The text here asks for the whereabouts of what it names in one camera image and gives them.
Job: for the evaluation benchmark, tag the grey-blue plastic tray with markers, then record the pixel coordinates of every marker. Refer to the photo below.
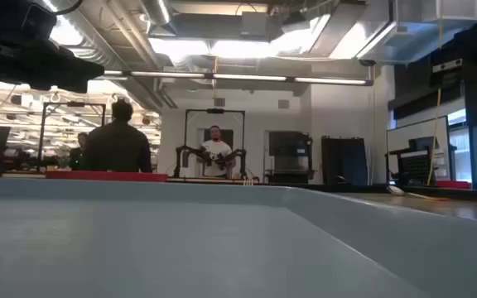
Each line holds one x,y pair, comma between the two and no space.
139,248

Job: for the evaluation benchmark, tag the long ceiling tube lamp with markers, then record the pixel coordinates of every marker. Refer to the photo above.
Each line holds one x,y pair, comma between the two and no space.
247,77

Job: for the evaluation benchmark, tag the red bin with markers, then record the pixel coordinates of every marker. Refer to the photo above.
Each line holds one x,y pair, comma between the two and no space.
454,184

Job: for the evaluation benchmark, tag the grey wall box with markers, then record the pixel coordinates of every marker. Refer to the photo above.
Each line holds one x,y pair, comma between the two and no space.
283,104
219,102

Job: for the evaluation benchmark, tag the red round plate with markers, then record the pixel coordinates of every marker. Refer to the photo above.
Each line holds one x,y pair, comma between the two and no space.
106,176

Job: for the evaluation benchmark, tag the person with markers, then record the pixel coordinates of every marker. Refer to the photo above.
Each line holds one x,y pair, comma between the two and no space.
215,155
78,155
116,145

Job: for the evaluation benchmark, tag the black upright panel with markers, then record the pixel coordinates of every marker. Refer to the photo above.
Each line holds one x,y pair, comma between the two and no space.
344,161

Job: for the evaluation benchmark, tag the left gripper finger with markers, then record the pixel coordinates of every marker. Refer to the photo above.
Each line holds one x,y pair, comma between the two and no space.
89,76

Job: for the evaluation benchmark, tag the black machine cart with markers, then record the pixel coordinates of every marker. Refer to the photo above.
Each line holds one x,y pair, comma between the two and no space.
290,153

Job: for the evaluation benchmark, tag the black background rig frame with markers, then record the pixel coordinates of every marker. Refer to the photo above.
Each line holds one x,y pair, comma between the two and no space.
41,136

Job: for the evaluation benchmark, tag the black background robot rig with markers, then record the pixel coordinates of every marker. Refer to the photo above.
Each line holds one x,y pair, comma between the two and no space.
184,157

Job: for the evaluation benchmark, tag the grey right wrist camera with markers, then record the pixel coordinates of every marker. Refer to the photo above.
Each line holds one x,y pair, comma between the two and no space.
446,65

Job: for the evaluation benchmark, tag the black equipment cart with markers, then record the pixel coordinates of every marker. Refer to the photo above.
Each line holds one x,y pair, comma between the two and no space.
416,167

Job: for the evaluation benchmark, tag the white whiteboard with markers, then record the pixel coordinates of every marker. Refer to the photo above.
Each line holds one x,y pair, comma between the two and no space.
418,132

